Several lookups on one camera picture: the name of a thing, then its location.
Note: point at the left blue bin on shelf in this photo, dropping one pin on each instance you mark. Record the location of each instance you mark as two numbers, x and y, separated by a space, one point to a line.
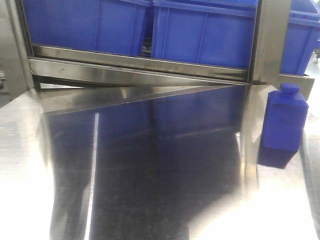
108 26

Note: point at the large blue bin on shelf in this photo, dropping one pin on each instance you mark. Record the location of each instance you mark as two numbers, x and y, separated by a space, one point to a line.
215 33

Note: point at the far right blue bin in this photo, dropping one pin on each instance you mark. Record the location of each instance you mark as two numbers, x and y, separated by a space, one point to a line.
303 31

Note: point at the blue bottle-shaped plastic part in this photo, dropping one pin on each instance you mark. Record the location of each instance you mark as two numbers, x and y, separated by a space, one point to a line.
284 119

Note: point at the stainless steel shelf frame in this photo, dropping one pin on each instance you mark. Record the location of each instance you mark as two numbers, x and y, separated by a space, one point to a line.
25 66

